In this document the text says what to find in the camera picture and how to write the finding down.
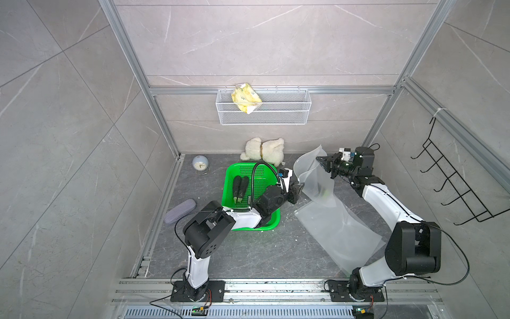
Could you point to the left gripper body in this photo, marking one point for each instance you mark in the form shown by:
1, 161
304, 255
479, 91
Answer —
291, 195

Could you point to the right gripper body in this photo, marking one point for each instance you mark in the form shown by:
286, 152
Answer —
337, 167

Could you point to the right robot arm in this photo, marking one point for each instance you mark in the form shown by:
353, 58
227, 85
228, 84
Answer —
414, 247

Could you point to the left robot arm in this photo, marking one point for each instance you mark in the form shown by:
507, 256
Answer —
204, 233

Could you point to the clear zip-top bag stack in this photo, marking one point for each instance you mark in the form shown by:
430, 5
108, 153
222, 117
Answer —
344, 237

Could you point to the green plastic basket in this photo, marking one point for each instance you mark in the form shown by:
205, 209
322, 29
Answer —
263, 178

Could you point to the white plush toy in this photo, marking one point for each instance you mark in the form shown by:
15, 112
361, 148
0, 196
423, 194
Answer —
271, 151

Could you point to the yellow snack packet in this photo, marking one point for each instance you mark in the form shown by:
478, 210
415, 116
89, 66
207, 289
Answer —
246, 99

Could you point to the grey glasses case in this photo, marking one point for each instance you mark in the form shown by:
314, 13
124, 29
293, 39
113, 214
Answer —
179, 211

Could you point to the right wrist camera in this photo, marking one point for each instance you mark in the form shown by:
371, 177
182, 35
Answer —
346, 154

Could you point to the white wire wall basket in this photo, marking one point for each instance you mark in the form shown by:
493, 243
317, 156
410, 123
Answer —
278, 107

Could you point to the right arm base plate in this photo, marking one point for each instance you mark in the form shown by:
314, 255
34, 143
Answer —
339, 291

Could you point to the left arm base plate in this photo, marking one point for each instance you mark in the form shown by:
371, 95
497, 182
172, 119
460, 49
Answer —
211, 292

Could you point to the black wire hook rack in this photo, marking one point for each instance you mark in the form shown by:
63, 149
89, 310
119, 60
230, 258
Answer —
475, 208

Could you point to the aluminium mounting rail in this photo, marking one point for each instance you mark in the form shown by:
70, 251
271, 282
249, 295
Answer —
275, 298

